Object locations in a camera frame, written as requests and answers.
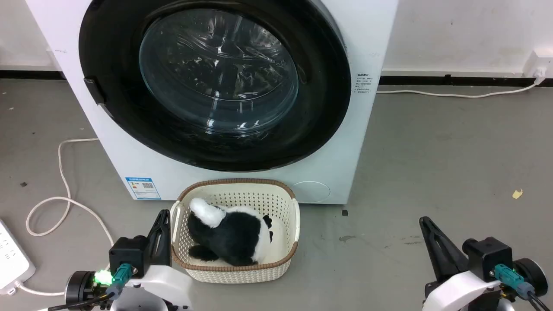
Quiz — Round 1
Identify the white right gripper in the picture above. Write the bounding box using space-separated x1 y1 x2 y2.
419 217 504 311

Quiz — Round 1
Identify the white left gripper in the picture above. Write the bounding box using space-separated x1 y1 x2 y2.
110 210 193 311

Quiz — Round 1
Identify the round black glass washer door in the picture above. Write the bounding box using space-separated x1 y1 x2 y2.
79 0 352 172

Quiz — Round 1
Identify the white front-load washing machine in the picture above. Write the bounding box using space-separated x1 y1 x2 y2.
25 0 399 205

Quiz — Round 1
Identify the blue energy label sticker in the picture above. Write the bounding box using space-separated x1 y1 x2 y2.
125 177 162 200

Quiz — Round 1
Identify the black and white plush toy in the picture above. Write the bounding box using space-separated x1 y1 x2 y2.
187 198 274 267

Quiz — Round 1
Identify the cream perforated laundry basket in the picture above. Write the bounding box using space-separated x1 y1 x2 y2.
170 178 301 284

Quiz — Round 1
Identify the white power strip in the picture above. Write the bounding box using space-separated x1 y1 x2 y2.
0 219 36 291

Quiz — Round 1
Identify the left gripper teal plug cable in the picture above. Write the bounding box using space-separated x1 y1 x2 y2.
48 263 133 311

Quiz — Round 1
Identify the gripper teal plug cable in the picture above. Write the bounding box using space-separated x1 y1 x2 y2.
48 263 133 311
493 263 553 311

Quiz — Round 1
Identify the right gripper teal plug cable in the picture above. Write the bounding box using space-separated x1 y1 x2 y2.
493 263 553 311

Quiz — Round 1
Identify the long looped white floor cable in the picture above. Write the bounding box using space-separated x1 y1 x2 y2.
26 138 114 248

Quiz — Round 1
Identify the white power strip cord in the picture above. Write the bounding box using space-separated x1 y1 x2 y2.
8 283 66 297

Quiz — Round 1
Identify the white washer power cord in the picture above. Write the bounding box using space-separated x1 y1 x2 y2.
376 80 543 98

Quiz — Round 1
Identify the white wall plug socket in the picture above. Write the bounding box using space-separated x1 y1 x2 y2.
522 50 553 85

